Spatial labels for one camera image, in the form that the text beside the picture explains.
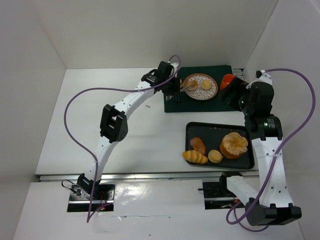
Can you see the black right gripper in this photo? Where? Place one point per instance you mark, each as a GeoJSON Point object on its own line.
{"type": "Point", "coordinates": [233, 90]}

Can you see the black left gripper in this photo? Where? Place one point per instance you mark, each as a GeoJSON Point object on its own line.
{"type": "Point", "coordinates": [173, 89]}

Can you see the metal tongs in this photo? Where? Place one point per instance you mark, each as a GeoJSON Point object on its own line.
{"type": "Point", "coordinates": [182, 87]}

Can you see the small pale round bun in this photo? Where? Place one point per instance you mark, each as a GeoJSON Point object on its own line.
{"type": "Point", "coordinates": [206, 84]}

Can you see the brown oblong glazed bread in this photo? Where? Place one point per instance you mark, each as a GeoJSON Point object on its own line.
{"type": "Point", "coordinates": [197, 144]}

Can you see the glazed round sesame bun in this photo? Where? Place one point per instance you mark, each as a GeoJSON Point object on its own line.
{"type": "Point", "coordinates": [192, 85]}

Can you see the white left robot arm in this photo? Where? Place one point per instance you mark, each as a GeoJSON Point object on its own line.
{"type": "Point", "coordinates": [114, 120]}

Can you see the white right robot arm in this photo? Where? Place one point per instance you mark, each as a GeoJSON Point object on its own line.
{"type": "Point", "coordinates": [272, 205]}

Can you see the striped croissant bread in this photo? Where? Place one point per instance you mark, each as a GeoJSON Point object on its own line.
{"type": "Point", "coordinates": [193, 156]}

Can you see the orange mug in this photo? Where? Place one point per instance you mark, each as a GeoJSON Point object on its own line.
{"type": "Point", "coordinates": [226, 80]}

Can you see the dark green cloth placemat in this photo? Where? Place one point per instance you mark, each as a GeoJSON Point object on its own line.
{"type": "Point", "coordinates": [185, 103]}

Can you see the floral patterned ceramic plate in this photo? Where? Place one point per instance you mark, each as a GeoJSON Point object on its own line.
{"type": "Point", "coordinates": [199, 93]}

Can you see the black baking tray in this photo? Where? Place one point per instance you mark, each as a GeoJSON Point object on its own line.
{"type": "Point", "coordinates": [212, 134]}

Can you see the small flat round bun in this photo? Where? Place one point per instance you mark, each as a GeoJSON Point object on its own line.
{"type": "Point", "coordinates": [215, 156]}

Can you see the large sugared ring bread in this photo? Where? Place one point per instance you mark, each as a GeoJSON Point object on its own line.
{"type": "Point", "coordinates": [233, 145]}

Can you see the aluminium rail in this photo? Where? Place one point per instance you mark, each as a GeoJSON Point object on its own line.
{"type": "Point", "coordinates": [141, 176]}

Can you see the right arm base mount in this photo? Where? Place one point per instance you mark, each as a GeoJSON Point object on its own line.
{"type": "Point", "coordinates": [216, 195]}

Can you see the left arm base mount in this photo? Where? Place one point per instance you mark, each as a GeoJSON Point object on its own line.
{"type": "Point", "coordinates": [79, 200]}

